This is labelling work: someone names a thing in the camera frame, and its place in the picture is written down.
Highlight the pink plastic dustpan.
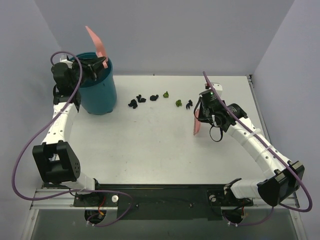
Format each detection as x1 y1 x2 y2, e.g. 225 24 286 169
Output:
85 25 109 69

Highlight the pink hand brush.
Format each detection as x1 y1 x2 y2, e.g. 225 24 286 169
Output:
193 109 201 136

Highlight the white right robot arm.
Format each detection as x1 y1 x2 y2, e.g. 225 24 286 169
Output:
197 90 305 207

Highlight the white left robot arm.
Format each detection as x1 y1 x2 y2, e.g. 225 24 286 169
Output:
32 56 107 206

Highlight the black paper scrap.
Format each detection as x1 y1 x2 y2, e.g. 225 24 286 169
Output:
185 99 193 110
149 94 159 102
128 99 138 109
136 94 147 103

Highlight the teal plastic bucket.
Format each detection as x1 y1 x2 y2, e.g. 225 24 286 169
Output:
78 59 117 115

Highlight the green paper scrap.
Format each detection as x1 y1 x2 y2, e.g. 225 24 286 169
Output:
175 99 183 107
163 91 169 98

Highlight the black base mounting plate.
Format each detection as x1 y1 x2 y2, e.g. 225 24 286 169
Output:
73 184 253 221

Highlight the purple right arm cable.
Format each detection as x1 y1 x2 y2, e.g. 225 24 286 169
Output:
202 70 313 228

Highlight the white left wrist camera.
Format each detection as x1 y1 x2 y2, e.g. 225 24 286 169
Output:
59 54 73 64

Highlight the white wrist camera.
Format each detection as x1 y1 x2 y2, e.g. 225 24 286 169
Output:
204 82 223 97
59 54 73 64

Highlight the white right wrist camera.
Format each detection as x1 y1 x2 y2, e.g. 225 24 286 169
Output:
204 82 223 97

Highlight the aluminium table frame rail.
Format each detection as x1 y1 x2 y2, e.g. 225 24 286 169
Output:
31 74 300 210

